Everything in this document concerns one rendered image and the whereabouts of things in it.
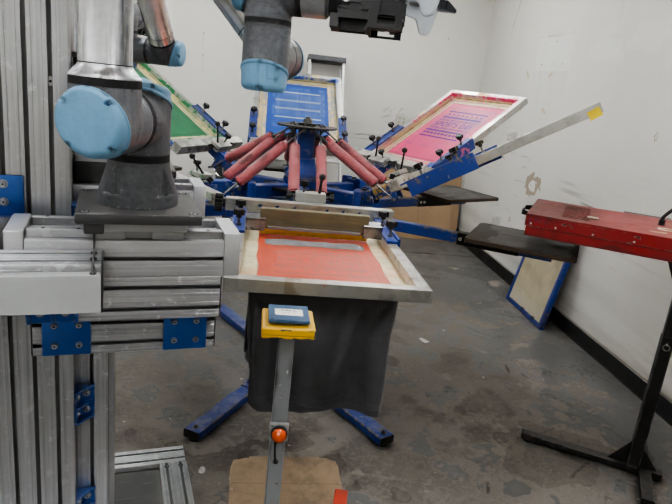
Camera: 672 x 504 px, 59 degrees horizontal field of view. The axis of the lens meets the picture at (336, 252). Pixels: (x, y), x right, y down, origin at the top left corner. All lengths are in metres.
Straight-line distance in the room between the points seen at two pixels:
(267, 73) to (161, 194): 0.36
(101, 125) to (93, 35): 0.14
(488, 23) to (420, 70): 0.83
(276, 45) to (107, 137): 0.31
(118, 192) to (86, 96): 0.23
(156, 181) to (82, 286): 0.24
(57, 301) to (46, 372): 0.43
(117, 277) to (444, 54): 5.60
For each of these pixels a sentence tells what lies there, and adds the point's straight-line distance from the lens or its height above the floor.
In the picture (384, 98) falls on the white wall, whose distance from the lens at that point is 6.40.
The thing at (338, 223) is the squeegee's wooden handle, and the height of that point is 1.02.
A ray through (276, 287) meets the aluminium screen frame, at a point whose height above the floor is 0.97.
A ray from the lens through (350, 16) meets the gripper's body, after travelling 0.98.
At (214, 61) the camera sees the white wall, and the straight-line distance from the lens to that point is 6.30.
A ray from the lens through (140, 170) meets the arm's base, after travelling 1.18.
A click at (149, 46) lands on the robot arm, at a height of 1.57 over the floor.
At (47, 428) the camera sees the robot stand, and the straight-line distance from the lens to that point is 1.59.
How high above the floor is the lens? 1.53
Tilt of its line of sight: 16 degrees down
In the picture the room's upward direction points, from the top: 6 degrees clockwise
